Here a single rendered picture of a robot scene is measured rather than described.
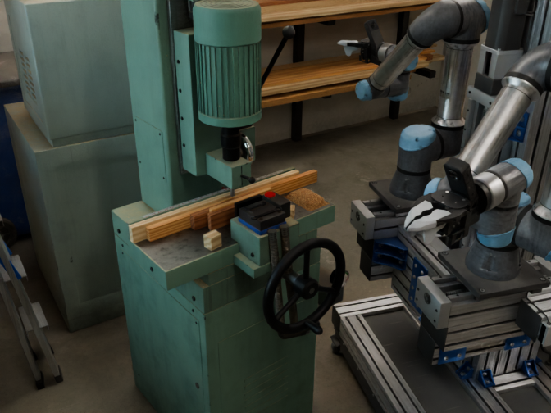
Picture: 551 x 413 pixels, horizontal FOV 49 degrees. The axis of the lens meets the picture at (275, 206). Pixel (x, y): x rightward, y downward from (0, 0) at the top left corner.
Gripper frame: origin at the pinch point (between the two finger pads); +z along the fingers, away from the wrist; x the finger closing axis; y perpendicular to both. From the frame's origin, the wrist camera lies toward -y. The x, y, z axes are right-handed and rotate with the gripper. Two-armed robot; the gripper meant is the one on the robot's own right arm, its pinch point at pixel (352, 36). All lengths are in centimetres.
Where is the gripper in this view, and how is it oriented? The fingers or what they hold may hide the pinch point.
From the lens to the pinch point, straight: 253.9
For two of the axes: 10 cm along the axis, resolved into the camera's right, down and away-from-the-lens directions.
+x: 8.5, -3.5, 3.8
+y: 1.1, 8.4, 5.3
